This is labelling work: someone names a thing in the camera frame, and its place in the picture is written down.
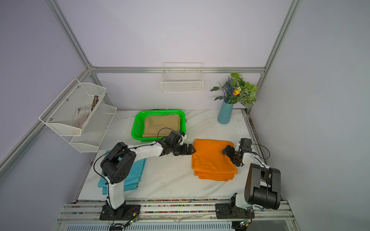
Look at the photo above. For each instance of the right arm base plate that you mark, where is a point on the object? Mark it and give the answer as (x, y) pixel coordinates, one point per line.
(230, 210)

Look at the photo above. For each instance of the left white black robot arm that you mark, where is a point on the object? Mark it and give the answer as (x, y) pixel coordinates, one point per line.
(117, 163)

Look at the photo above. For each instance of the green plastic basket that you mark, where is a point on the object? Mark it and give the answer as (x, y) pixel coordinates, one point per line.
(139, 123)

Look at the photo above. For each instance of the aluminium cage frame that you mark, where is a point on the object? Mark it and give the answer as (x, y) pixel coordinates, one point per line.
(53, 51)

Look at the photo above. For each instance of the lower white mesh shelf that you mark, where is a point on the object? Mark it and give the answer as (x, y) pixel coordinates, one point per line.
(95, 130)

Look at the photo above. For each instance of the teal vase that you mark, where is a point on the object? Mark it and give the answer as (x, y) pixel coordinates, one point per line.
(225, 113)

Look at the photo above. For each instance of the white wire wall basket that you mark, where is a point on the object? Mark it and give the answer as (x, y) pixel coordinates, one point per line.
(182, 77)

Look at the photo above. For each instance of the clear plastic bag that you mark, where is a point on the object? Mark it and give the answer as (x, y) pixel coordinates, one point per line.
(81, 115)

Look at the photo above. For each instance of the white mesh shelf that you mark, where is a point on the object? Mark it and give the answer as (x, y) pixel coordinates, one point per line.
(95, 130)
(59, 115)

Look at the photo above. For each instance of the tan pants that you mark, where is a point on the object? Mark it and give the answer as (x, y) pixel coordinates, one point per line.
(161, 126)

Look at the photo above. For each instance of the orange pants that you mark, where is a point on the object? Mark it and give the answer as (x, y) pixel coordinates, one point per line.
(209, 163)

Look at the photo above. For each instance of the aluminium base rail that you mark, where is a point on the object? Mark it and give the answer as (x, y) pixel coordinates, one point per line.
(176, 210)

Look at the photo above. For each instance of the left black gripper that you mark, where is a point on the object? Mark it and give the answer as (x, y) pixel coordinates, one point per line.
(185, 151)

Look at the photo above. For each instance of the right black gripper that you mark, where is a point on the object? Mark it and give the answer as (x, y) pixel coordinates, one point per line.
(229, 154)

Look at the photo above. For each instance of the upper white mesh shelf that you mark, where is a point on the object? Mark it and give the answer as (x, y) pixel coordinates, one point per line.
(59, 115)

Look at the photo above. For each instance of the artificial flower bouquet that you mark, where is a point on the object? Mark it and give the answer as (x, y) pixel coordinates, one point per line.
(236, 90)

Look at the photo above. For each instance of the teal pants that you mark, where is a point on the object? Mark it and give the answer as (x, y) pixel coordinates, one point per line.
(131, 182)

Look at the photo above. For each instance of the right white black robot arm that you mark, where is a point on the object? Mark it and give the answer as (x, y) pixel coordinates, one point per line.
(263, 184)

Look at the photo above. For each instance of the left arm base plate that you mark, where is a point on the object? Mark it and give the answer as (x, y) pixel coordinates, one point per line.
(124, 212)

